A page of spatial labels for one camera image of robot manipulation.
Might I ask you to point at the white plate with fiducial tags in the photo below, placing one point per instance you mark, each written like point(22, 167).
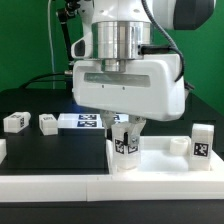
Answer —
point(79, 121)

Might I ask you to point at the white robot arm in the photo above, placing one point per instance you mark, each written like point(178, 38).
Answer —
point(118, 69)

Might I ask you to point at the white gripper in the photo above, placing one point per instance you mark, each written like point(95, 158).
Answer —
point(149, 88)

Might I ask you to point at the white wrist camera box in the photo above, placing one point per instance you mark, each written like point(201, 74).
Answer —
point(83, 48)

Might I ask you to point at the white front fence bar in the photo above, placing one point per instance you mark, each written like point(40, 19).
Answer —
point(71, 188)

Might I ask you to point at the black camera stand pole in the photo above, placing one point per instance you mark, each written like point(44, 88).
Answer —
point(64, 14)

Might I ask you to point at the white square table top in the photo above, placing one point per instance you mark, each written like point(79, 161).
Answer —
point(166, 154)

